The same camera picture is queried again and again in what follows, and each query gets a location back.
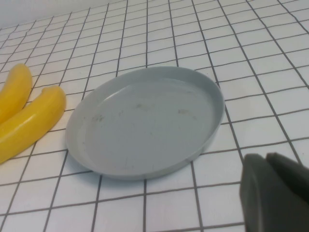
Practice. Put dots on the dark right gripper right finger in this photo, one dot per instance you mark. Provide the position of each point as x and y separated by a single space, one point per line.
294 198

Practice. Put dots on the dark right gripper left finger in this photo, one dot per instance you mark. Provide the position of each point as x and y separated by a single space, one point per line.
258 198

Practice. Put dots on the yellow banana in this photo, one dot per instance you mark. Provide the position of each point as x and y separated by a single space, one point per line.
17 89
31 120

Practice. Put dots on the grey round plate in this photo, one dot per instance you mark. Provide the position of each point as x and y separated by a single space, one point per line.
149 125

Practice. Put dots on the white grid tablecloth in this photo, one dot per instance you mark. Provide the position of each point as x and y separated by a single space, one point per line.
169 36

